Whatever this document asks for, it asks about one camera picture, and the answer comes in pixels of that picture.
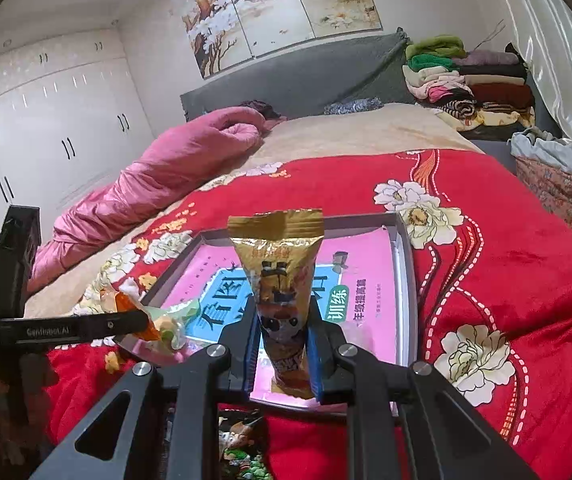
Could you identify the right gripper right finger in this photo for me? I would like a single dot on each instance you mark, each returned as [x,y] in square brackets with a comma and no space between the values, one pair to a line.
[404,422]

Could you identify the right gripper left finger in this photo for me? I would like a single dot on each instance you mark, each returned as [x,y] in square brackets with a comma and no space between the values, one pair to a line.
[161,423]

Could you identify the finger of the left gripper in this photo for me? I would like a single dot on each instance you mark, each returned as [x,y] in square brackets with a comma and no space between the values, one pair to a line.
[71,329]

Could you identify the light green pastry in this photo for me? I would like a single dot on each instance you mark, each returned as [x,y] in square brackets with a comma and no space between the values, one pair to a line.
[165,336]

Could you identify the yellow snack bar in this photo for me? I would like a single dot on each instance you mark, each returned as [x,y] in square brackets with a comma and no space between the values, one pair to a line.
[278,251]

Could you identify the black green pea snack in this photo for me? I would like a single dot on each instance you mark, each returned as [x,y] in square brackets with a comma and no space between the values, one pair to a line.
[242,444]

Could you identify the dark shallow tray box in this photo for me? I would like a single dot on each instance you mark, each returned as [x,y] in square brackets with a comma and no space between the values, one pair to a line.
[339,226]

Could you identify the pink Chinese workbook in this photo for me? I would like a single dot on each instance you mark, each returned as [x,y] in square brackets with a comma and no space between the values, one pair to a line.
[354,284]

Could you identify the red floral blanket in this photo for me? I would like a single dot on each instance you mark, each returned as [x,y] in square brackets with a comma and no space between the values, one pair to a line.
[493,271]

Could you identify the pink quilt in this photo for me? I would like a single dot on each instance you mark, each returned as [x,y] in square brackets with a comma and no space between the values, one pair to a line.
[177,162]

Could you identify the white wardrobe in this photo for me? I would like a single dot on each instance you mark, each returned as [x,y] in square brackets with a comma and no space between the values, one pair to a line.
[70,121]

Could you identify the beige bed sheet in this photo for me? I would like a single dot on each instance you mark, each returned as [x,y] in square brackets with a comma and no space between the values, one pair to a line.
[393,128]

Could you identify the pale blue crumpled cloth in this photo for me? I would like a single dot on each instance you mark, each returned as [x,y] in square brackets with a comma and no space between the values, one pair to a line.
[536,144]

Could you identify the blue patterned cloth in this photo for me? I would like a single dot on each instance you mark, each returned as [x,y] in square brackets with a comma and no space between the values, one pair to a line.
[353,107]

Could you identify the stack of folded clothes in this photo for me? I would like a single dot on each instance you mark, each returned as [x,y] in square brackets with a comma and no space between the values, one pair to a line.
[469,90]

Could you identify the grey headboard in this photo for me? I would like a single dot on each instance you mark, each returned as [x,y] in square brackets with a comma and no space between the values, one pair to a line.
[303,82]

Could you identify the floral wall painting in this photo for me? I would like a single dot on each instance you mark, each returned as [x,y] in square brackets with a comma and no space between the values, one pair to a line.
[225,33]

